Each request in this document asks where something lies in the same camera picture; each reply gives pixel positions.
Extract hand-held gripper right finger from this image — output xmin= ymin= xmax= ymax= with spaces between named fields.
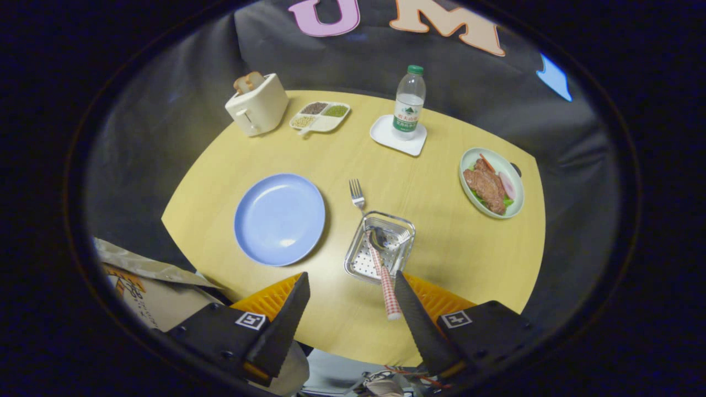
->
xmin=394 ymin=270 xmax=541 ymax=381

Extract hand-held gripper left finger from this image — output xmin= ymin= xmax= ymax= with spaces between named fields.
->
xmin=165 ymin=272 xmax=311 ymax=387

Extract spoon with red checkered handle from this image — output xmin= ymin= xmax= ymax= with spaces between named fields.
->
xmin=368 ymin=225 xmax=402 ymax=321

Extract fork with red checkered handle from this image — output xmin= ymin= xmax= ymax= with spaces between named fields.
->
xmin=349 ymin=178 xmax=378 ymax=260

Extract blue round plate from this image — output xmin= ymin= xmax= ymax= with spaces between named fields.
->
xmin=234 ymin=173 xmax=326 ymax=267

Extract printed cardboard box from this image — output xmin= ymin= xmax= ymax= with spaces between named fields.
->
xmin=105 ymin=265 xmax=221 ymax=332

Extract green-rimmed plate of food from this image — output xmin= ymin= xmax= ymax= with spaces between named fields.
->
xmin=459 ymin=147 xmax=525 ymax=220

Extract crumpled brown paper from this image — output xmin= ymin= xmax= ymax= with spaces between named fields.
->
xmin=94 ymin=238 xmax=221 ymax=288

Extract white square coaster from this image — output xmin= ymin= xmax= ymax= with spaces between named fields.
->
xmin=370 ymin=114 xmax=428 ymax=157

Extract white divided snack tray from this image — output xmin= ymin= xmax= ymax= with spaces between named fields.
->
xmin=289 ymin=101 xmax=351 ymax=136

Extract clear water bottle green cap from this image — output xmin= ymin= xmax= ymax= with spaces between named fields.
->
xmin=392 ymin=65 xmax=426 ymax=141

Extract cream white toaster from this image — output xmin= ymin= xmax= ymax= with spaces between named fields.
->
xmin=225 ymin=73 xmax=290 ymax=137

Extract tangled cables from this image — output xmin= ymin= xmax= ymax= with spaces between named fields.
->
xmin=353 ymin=367 xmax=436 ymax=397

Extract metal wire drying rack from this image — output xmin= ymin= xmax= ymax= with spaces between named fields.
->
xmin=344 ymin=210 xmax=416 ymax=285

